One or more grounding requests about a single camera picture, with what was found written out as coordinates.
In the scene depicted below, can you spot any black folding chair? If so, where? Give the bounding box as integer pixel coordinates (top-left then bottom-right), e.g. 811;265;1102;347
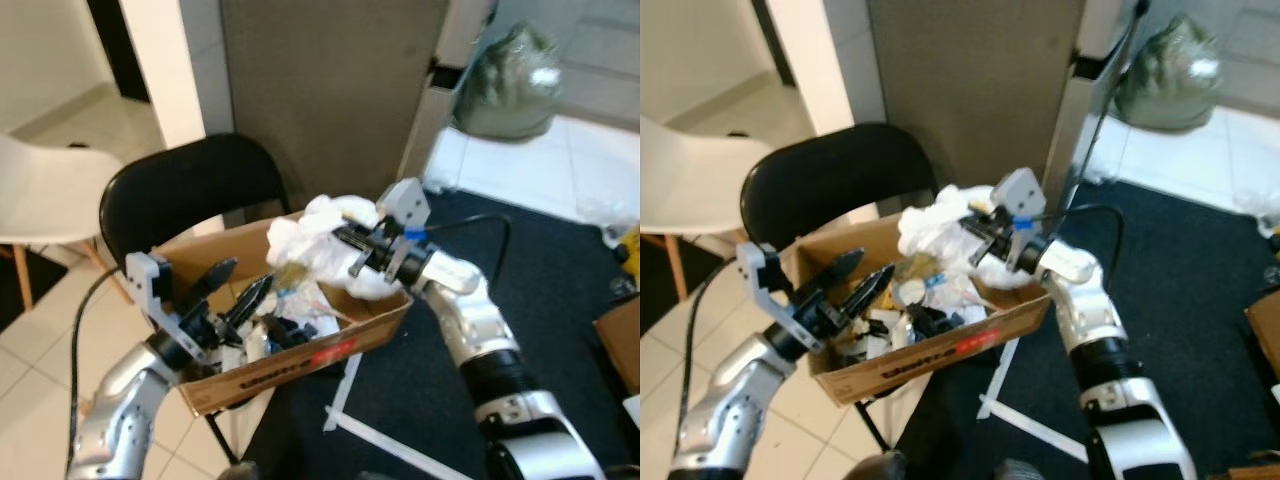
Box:
740;122;926;451
98;133;296;466

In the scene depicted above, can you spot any yellow object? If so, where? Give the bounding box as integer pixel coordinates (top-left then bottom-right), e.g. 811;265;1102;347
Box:
605;225;641;276

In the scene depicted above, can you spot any white floor tape strip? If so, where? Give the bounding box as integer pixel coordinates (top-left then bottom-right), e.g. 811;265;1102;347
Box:
323;352;363;433
976;338;1021;416
335;410;476;480
982;393;1093;463

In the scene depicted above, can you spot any plain cardboard carton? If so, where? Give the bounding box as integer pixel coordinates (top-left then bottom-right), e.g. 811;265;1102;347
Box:
595;295;641;396
1243;295;1280;381

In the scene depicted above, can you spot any black plastic trash piece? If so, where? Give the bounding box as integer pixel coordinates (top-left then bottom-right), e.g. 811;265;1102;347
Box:
908;305;961;341
262;316;306;351

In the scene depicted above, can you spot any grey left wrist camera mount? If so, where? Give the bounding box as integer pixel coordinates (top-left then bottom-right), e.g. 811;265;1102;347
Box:
735;240;826;346
123;252;211;351

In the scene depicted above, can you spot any dark floor mat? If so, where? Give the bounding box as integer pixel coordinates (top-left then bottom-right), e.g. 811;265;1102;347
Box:
640;235;691;306
0;245;71;336

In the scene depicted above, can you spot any grey door panel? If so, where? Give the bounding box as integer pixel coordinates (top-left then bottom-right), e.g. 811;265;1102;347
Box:
220;0;451;216
865;0;1091;216

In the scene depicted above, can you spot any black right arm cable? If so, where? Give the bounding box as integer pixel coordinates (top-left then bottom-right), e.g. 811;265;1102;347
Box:
1035;203;1126;296
420;213;514;301

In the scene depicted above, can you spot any white plastic shell chair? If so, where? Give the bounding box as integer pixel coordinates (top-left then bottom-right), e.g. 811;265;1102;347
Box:
640;115;766;301
0;130;126;311

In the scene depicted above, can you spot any robot right leg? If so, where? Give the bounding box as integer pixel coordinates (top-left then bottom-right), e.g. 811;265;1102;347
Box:
990;458;1046;480

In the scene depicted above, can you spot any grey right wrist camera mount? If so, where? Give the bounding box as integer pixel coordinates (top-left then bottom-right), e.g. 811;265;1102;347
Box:
990;168;1049;236
378;177;433;238

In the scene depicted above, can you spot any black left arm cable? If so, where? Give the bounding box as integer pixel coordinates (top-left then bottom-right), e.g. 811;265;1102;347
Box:
66;262;131;471
678;255;743;451

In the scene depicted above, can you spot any brown cardboard box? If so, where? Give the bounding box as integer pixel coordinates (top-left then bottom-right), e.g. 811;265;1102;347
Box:
150;210;414;416
790;212;1053;406

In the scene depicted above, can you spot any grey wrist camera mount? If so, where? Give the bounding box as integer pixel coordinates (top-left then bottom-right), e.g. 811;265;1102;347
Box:
990;168;1049;236
378;177;433;238
123;252;211;351
735;240;826;346

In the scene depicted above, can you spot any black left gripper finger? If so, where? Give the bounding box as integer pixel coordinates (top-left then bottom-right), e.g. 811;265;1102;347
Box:
225;276;275;329
812;247;865;297
842;265;898;323
188;258;241;301

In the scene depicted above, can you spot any grey-green full trash bag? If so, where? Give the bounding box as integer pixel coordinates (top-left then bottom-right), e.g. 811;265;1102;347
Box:
1112;15;1226;133
452;22;566;141

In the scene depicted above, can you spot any small crumpled white paper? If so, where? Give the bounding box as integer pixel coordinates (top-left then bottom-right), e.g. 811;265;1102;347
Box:
935;275;991;321
285;300;341;341

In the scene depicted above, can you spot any white plastic trash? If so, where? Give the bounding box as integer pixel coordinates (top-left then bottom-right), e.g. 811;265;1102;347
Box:
265;193;401;301
897;182;1011;291

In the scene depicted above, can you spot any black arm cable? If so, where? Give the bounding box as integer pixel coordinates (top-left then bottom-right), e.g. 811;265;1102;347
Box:
1035;203;1126;296
66;262;131;471
678;255;743;451
420;213;514;301

